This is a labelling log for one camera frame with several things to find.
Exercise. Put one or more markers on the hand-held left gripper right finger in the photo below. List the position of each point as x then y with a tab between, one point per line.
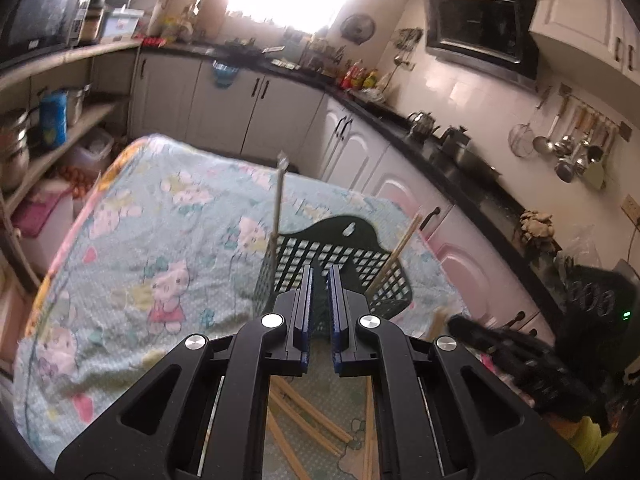
337	340

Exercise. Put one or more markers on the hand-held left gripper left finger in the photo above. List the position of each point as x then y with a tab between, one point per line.
300	340

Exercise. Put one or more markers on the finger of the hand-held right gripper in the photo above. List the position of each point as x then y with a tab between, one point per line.
520	360

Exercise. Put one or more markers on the wooden chopstick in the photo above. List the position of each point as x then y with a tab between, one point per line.
401	247
315	408
439	325
369	435
305	424
287	446
395	252

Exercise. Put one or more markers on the dark green utensil holder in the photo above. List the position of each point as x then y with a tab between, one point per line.
350	255

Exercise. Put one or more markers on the clear plastic bag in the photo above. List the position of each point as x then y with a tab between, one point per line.
582	255

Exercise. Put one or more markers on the dried garlic bunch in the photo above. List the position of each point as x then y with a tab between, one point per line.
537	230

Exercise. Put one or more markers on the black kitchen countertop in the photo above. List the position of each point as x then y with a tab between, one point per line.
500	205

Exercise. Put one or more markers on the row of hanging ladles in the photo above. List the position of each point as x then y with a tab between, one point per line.
565	167

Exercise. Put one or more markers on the printed cartoon blanket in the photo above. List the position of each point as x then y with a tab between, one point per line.
150	220

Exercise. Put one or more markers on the white lower kitchen cabinets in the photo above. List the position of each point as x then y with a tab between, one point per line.
350	135

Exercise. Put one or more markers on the black pot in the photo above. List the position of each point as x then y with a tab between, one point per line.
455	142

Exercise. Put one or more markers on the steel kettle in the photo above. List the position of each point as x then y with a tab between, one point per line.
424	125

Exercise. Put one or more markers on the yellow bottle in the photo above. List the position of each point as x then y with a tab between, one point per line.
371	79

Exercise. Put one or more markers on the pile of brown produce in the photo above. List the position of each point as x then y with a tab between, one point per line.
75	180

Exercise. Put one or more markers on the blue hanging basket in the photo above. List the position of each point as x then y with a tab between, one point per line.
225	72

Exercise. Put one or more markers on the clear plastic container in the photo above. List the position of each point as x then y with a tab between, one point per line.
95	152

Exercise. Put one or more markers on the white box with pink lid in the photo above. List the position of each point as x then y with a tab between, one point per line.
42	220

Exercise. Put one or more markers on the spice rack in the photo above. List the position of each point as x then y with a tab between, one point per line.
320	55

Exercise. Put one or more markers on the hanging small kitchen tools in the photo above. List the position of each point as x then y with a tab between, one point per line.
407	40

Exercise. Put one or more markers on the steel pot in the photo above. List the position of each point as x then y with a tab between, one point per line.
77	107

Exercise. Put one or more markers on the black range hood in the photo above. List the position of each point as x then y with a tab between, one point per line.
475	20

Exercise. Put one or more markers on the blue canister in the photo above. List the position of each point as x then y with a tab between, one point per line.
52	120

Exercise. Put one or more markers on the small red packets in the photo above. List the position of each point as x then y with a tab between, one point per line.
153	40

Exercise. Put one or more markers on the beige thermos jug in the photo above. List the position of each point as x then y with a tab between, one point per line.
212	10

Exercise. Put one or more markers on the stacked steel pots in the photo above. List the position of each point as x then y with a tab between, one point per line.
12	150

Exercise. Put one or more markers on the white jug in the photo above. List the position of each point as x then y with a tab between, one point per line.
172	5

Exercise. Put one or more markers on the white box with blue print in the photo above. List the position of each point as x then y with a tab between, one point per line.
120	25

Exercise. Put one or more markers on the beige shelf unit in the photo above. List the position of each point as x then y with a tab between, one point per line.
75	55

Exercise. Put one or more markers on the black microwave oven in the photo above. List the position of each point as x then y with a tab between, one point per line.
40	15

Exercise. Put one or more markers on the wall outlet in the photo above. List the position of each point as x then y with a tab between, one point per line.
631	212

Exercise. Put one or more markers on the dark wall fan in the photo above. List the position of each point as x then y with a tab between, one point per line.
357	27

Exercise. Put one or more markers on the white upper wall cabinet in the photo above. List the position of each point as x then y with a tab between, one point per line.
575	5

